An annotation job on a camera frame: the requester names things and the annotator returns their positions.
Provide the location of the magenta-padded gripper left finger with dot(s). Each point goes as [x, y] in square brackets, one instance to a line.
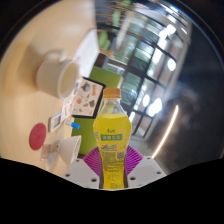
[81, 170]

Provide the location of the white ceramic bowl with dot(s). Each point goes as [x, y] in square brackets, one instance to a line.
[68, 150]

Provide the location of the hanging pendant lamps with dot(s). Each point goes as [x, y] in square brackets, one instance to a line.
[171, 64]

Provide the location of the white paper receipt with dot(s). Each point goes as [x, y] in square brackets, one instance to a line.
[48, 155]

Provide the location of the green upholstered bench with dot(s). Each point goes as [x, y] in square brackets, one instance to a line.
[85, 133]

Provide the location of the yellow drink bottle orange cap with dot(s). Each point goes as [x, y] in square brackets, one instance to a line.
[111, 133]

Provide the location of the long curved ceiling light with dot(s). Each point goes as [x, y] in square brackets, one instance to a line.
[166, 133]

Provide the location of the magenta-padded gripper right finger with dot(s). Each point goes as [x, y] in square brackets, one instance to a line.
[143, 170]

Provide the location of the flat round red coaster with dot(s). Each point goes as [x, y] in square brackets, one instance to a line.
[37, 136]

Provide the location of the small blue-capped white bottle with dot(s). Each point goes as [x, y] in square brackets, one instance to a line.
[73, 125]

